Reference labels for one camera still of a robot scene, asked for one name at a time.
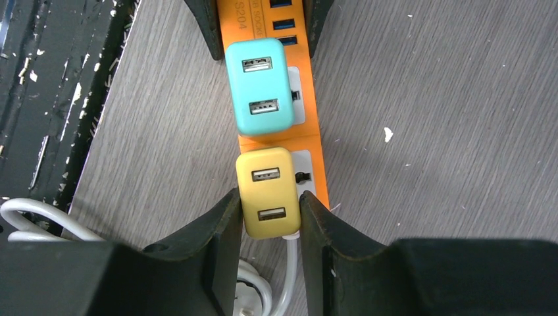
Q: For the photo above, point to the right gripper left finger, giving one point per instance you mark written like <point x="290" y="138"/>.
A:
<point x="193" y="271"/>

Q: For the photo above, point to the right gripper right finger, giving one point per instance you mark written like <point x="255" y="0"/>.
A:
<point x="348" y="273"/>

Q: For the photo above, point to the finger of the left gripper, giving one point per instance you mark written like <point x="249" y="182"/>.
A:
<point x="315" y="13"/>
<point x="205" y="13"/>

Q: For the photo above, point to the orange power strip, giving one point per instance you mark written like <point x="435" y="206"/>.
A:
<point x="285" y="21"/>

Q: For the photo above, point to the teal plug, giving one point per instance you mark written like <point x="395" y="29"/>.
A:
<point x="261" y="94"/>

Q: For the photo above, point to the yellow plug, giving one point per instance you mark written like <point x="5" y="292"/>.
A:
<point x="268" y="193"/>

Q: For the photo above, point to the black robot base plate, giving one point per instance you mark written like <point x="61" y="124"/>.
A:
<point x="58" y="60"/>

